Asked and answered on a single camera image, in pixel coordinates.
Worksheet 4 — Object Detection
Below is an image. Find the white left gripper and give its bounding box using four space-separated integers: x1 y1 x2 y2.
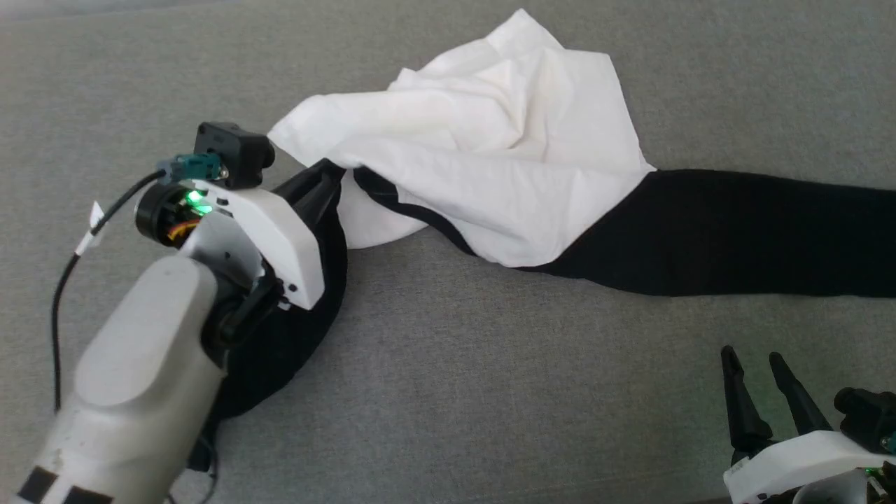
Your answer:
135 160 347 351

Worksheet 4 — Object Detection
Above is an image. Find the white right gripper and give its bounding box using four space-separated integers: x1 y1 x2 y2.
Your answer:
721 345 896 504

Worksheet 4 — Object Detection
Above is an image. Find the white and black shirt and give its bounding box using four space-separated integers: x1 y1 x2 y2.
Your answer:
203 8 896 421

